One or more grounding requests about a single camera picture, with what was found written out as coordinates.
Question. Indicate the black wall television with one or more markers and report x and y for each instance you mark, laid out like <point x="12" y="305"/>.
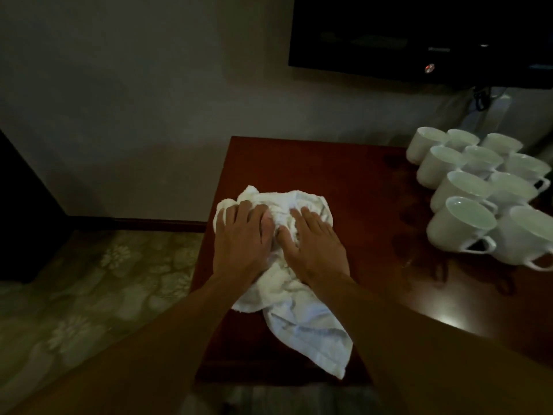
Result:
<point x="389" y="30"/>

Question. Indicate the person's left hand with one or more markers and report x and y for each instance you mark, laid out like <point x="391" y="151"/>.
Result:
<point x="242" y="246"/>

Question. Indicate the white ceramic cup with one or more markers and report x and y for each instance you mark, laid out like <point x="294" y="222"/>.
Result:
<point x="462" y="190"/>
<point x="440" y="166"/>
<point x="525" y="237"/>
<point x="425" y="144"/>
<point x="481" y="159"/>
<point x="460" y="224"/>
<point x="462" y="138"/>
<point x="512" y="190"/>

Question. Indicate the person's right forearm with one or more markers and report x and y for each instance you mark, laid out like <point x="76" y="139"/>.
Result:
<point x="432" y="354"/>

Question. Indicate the white cloth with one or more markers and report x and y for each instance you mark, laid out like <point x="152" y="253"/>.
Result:
<point x="302" y="324"/>

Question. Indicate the person's left forearm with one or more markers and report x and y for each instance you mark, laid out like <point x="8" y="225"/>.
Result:
<point x="151" y="350"/>

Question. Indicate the dark red wooden table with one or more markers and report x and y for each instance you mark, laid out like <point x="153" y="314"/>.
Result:
<point x="345" y="177"/>

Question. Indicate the person's right hand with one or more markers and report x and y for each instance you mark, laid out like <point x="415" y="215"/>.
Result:
<point x="317" y="254"/>

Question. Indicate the dark wooden cabinet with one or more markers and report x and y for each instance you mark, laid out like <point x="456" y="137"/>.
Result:
<point x="26" y="211"/>

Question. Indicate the group of white cups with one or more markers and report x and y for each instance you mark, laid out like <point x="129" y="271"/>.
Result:
<point x="501" y="144"/>

